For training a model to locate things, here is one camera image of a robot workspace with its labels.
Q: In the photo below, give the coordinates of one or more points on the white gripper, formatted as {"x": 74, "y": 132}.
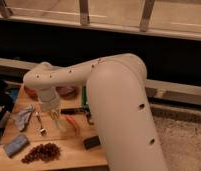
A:
{"x": 48, "y": 100}

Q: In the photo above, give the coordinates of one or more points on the yellow banana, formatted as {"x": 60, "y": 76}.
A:
{"x": 61, "y": 125}

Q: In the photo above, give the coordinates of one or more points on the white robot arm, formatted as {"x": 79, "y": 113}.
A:
{"x": 115, "y": 90}

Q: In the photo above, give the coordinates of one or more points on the purple bowl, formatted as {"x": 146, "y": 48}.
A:
{"x": 66, "y": 90}

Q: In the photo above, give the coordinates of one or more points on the metal spoon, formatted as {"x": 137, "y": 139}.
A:
{"x": 42, "y": 129}

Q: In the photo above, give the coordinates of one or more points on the red bowl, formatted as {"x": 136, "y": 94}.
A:
{"x": 30, "y": 92}

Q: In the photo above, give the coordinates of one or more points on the green plastic tray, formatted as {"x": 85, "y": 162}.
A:
{"x": 84, "y": 97}

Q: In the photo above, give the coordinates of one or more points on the grey crumpled cloth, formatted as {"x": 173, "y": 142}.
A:
{"x": 21, "y": 119}

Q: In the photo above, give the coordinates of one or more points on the bunch of dark grapes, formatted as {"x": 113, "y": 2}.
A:
{"x": 44, "y": 152}

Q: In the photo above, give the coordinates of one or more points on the black rectangular block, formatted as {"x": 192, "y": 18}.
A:
{"x": 91, "y": 142}

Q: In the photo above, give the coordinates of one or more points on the blue sponge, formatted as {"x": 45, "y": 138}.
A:
{"x": 16, "y": 145}

